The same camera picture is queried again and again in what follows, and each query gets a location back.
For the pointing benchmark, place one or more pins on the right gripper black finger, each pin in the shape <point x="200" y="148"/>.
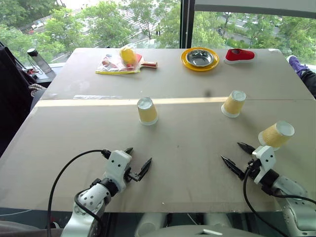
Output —
<point x="248" y="148"/>
<point x="233" y="166"/>

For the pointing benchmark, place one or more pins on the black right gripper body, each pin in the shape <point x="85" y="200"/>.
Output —
<point x="254" y="168"/>

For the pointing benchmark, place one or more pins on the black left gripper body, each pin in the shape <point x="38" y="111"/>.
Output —
<point x="130" y="175"/>

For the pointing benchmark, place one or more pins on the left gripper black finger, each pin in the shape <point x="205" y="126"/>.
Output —
<point x="145" y="168"/>
<point x="129" y="150"/>

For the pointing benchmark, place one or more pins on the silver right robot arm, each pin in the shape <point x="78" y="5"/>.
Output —
<point x="293" y="197"/>

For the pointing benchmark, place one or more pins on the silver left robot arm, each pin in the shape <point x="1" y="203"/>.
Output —
<point x="91" y="197"/>

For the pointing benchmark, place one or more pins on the yellow ribbed paper cup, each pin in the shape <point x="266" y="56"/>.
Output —
<point x="233" y="105"/>
<point x="147" y="114"/>
<point x="275" y="137"/>

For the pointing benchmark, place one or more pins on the grey rounded robot leg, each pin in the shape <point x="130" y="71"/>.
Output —
<point x="150" y="223"/>
<point x="217" y="218"/>

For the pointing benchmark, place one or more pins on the clear plastic bag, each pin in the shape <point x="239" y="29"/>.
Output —
<point x="111" y="65"/>

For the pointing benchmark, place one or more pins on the red table tennis paddle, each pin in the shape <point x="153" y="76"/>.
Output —
<point x="149" y="65"/>

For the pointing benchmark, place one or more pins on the dark trouser leg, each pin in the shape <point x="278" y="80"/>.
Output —
<point x="309" y="80"/>

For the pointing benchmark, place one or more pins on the red slip-on shoe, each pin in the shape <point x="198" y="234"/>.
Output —
<point x="239" y="56"/>

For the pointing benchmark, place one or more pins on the yellow item in bag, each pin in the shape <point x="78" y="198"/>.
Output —
<point x="128" y="56"/>

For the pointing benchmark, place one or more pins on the stainless steel bowl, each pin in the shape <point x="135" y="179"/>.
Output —
<point x="200" y="58"/>

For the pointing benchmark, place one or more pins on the yellow plastic plate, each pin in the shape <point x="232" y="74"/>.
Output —
<point x="185" y="61"/>

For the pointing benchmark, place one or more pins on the clear water bottle black cap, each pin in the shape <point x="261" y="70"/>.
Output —
<point x="40" y="61"/>

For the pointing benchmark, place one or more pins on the black bag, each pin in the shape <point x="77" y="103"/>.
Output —
<point x="12" y="98"/>

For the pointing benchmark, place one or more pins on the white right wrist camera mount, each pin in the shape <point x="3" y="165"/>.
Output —
<point x="266" y="158"/>

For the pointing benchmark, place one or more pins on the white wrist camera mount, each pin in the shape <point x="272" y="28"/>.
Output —
<point x="118" y="165"/>
<point x="266" y="158"/>

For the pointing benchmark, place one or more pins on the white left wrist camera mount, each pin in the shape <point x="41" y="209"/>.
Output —
<point x="118" y="165"/>

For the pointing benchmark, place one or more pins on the dark window frame post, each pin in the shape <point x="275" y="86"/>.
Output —
<point x="187" y="22"/>

